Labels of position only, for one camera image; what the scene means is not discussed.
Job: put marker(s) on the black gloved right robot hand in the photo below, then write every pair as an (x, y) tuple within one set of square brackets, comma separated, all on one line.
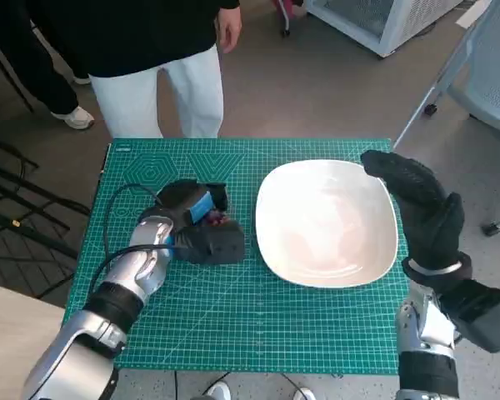
[(429, 216)]

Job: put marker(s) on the person's hand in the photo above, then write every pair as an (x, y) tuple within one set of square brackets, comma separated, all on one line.
[(230, 29)]

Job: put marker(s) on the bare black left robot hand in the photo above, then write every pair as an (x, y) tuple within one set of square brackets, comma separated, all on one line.
[(177, 202)]

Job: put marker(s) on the red toy grape bunch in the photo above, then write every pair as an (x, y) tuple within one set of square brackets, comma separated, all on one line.
[(216, 218)]

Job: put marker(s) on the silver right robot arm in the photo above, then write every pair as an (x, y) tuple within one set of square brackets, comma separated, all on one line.
[(427, 337)]

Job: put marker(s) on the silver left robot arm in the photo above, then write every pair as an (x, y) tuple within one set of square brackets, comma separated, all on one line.
[(137, 266)]

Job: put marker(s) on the white square plate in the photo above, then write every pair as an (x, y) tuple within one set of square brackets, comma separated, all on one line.
[(323, 225)]

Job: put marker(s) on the pink wheeled chair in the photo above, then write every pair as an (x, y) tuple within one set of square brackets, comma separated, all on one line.
[(286, 10)]

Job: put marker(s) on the person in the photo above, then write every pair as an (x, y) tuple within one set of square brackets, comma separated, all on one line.
[(29, 50), (146, 37)]

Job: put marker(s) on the green cutting mat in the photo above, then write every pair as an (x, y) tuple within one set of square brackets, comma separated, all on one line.
[(233, 312)]

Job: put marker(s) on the white mesh cabinet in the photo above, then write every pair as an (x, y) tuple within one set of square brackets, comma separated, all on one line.
[(371, 23)]

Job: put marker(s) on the grey mesh chair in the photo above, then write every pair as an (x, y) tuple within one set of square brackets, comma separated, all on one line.
[(489, 79)]

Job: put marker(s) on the white shoe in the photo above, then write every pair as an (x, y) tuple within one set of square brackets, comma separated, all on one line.
[(219, 391), (305, 394)]

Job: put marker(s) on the beige cardboard piece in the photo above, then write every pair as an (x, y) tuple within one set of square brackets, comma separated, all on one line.
[(475, 14)]

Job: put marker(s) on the light wooden desk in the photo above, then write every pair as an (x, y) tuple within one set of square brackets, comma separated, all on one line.
[(12, 333)]

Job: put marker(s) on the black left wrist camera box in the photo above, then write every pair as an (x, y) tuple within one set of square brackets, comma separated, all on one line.
[(214, 246)]

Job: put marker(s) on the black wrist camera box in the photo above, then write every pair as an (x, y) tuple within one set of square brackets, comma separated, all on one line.
[(483, 316), (214, 246)]

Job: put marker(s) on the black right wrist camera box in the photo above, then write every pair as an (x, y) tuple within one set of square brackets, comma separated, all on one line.
[(483, 316)]

